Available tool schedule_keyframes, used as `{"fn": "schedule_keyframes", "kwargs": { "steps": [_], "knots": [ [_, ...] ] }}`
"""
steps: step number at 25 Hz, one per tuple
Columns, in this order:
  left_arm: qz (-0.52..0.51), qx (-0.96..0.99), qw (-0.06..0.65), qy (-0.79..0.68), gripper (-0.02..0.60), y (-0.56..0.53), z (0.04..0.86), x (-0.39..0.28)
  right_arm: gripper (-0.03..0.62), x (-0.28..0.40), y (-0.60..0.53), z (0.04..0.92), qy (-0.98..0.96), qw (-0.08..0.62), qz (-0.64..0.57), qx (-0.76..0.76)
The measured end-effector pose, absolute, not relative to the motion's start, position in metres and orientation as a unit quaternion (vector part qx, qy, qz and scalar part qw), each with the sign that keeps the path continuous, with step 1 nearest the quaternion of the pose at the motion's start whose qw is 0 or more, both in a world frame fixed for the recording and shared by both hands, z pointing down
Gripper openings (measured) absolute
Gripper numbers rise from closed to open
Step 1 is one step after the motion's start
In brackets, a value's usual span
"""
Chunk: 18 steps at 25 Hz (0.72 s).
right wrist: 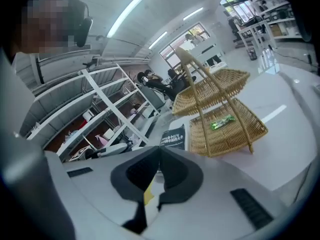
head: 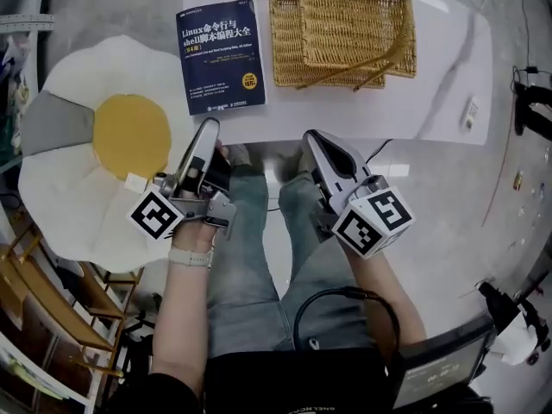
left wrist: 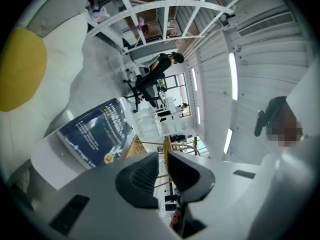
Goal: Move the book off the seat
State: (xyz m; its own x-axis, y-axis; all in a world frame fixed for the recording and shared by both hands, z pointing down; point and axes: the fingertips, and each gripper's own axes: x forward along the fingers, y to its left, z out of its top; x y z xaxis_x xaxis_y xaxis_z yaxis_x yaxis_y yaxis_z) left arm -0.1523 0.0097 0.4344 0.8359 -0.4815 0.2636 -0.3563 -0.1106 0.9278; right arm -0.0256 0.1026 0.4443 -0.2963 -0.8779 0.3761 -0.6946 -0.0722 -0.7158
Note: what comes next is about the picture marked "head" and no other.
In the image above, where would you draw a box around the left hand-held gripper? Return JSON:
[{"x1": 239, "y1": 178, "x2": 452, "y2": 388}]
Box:
[{"x1": 127, "y1": 117, "x2": 237, "y2": 243}]

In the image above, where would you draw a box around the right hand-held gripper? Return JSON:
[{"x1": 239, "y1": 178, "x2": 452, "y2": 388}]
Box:
[{"x1": 301, "y1": 129, "x2": 416, "y2": 259}]

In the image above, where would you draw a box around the dark blue book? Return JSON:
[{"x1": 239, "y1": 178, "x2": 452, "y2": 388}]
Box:
[{"x1": 175, "y1": 0, "x2": 268, "y2": 117}]

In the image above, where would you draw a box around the white egg-shaped cushion seat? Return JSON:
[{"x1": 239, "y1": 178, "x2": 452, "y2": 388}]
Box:
[{"x1": 16, "y1": 34, "x2": 191, "y2": 274}]

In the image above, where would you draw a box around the person's right forearm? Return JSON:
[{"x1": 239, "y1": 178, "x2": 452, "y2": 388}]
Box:
[{"x1": 342, "y1": 239, "x2": 428, "y2": 348}]

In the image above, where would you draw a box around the person's left forearm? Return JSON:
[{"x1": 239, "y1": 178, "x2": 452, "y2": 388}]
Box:
[{"x1": 148, "y1": 265, "x2": 216, "y2": 379}]

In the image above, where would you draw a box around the white marble table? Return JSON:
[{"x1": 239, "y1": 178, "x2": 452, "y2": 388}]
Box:
[{"x1": 180, "y1": 0, "x2": 494, "y2": 147}]

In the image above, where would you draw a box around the person's left hand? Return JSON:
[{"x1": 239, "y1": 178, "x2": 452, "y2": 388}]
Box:
[{"x1": 170, "y1": 218, "x2": 216, "y2": 252}]

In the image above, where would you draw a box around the person's left shoe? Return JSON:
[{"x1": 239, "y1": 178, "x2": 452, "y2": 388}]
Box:
[{"x1": 222, "y1": 143, "x2": 252, "y2": 177}]

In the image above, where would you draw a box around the person's shoe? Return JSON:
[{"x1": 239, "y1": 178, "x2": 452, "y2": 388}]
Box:
[
  {"x1": 279, "y1": 148, "x2": 318, "y2": 185},
  {"x1": 222, "y1": 143, "x2": 252, "y2": 177}
]

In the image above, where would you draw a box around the person's right shoe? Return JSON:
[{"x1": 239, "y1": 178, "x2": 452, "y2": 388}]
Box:
[{"x1": 279, "y1": 148, "x2": 318, "y2": 185}]

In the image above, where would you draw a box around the person's left leg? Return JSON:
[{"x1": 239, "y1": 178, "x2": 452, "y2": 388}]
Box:
[{"x1": 206, "y1": 172, "x2": 284, "y2": 357}]

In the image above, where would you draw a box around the person's leg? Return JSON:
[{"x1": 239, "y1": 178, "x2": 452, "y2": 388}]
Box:
[
  {"x1": 275, "y1": 174, "x2": 392, "y2": 353},
  {"x1": 206, "y1": 172, "x2": 284, "y2": 357}
]

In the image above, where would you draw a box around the person's right leg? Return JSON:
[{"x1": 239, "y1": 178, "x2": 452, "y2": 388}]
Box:
[{"x1": 275, "y1": 174, "x2": 392, "y2": 353}]

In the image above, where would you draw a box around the two-tier wicker basket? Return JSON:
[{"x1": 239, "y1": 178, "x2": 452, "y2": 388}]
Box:
[{"x1": 268, "y1": 0, "x2": 417, "y2": 92}]

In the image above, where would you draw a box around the black equipment stand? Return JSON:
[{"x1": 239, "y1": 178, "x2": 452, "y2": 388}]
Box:
[{"x1": 511, "y1": 65, "x2": 552, "y2": 142}]

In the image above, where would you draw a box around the wooden chair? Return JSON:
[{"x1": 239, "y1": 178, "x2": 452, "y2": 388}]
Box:
[{"x1": 0, "y1": 220, "x2": 147, "y2": 381}]

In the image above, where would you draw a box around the person's black shirt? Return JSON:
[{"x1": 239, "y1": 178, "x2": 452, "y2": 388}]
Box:
[{"x1": 114, "y1": 346, "x2": 492, "y2": 414}]

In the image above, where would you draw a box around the black screen device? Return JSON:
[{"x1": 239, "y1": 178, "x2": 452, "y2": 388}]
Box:
[{"x1": 390, "y1": 316, "x2": 496, "y2": 411}]

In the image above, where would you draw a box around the black looped cable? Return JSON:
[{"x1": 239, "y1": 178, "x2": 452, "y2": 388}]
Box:
[{"x1": 292, "y1": 286, "x2": 403, "y2": 364}]

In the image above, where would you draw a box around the red floor cable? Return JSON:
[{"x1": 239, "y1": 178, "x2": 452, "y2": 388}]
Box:
[{"x1": 480, "y1": 140, "x2": 526, "y2": 229}]

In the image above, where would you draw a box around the black floor cable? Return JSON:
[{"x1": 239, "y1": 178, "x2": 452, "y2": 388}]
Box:
[{"x1": 511, "y1": 0, "x2": 552, "y2": 85}]

